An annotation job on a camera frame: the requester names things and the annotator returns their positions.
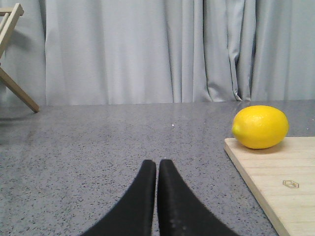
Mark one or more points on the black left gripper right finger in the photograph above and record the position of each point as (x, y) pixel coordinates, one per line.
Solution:
(180, 213)

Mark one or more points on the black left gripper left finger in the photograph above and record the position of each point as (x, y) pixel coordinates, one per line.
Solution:
(132, 215)

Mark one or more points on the light wooden cutting board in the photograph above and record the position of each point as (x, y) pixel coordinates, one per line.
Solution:
(282, 179)

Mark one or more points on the yellow lemon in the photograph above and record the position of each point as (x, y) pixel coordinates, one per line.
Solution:
(260, 126)

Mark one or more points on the grey curtain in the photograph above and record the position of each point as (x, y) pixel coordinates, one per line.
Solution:
(88, 52)

